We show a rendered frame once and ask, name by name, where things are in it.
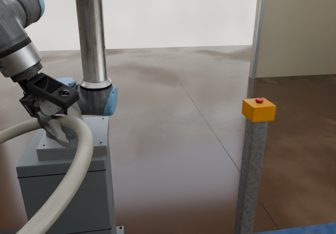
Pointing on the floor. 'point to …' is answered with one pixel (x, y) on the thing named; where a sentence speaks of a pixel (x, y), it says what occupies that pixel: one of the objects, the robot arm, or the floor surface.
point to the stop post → (252, 161)
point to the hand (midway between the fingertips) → (75, 137)
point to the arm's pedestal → (107, 184)
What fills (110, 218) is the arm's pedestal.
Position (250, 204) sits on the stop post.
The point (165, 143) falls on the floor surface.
